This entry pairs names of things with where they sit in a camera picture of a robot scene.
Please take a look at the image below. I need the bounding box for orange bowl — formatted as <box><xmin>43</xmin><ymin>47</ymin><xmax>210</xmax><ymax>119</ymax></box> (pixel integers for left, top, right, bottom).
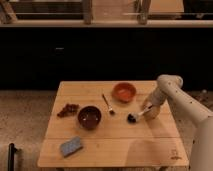
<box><xmin>112</xmin><ymin>82</ymin><xmax>137</xmax><ymax>103</ymax></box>

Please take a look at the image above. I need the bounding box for bunch of dark grapes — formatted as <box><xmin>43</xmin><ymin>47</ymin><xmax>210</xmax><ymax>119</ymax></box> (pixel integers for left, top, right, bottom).
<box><xmin>57</xmin><ymin>104</ymin><xmax>79</xmax><ymax>117</ymax></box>

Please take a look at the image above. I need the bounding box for small wooden handled brush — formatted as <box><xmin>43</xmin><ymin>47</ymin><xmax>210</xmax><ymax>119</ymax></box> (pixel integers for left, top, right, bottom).
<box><xmin>102</xmin><ymin>94</ymin><xmax>115</xmax><ymax>115</ymax></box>

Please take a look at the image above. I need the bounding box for blue sponge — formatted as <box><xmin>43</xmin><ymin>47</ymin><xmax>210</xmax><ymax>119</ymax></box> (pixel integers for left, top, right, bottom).
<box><xmin>60</xmin><ymin>136</ymin><xmax>83</xmax><ymax>157</ymax></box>

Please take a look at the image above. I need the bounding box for black white dish brush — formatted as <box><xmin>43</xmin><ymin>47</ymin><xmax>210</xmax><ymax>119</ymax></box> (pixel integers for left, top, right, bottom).
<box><xmin>127</xmin><ymin>106</ymin><xmax>152</xmax><ymax>123</ymax></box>

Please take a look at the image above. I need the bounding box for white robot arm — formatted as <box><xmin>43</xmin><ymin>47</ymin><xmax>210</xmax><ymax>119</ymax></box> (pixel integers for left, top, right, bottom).
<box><xmin>142</xmin><ymin>74</ymin><xmax>213</xmax><ymax>171</ymax></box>

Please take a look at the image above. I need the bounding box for black chair back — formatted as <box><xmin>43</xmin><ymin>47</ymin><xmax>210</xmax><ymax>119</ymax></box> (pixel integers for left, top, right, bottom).
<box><xmin>8</xmin><ymin>143</ymin><xmax>18</xmax><ymax>171</ymax></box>

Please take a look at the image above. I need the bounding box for wooden folding table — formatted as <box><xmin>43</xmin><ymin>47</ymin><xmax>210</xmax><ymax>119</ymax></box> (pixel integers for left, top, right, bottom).
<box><xmin>38</xmin><ymin>81</ymin><xmax>188</xmax><ymax>168</ymax></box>

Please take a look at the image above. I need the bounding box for wooden shelf frame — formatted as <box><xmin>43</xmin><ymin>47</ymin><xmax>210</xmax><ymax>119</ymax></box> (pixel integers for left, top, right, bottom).
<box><xmin>0</xmin><ymin>0</ymin><xmax>213</xmax><ymax>28</ymax></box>

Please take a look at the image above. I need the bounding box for purple bowl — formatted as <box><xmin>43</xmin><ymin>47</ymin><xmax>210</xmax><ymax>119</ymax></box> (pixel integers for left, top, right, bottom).
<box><xmin>78</xmin><ymin>106</ymin><xmax>102</xmax><ymax>130</ymax></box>

